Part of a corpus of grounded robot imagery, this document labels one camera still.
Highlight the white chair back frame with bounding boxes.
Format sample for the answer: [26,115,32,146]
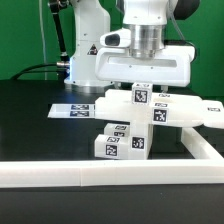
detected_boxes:
[95,89,224,129]

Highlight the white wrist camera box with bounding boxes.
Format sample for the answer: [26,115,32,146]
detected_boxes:
[100,28,131,48]

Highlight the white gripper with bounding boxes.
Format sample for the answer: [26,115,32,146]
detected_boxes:
[95,45,195,87]

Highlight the white chair seat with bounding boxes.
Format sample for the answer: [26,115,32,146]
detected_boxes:
[128,122,153,160]

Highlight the white marker sheet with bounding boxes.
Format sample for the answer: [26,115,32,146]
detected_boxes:
[48,104,95,119]

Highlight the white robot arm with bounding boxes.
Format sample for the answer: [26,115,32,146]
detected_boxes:
[65,0,200,92]

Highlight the black cable bundle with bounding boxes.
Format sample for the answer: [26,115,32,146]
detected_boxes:
[10,0,72,80]

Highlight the white L-shaped fence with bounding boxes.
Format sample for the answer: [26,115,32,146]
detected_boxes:
[0,128,224,188]

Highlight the small white tag cube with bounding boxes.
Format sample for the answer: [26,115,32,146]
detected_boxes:
[132,83,153,105]

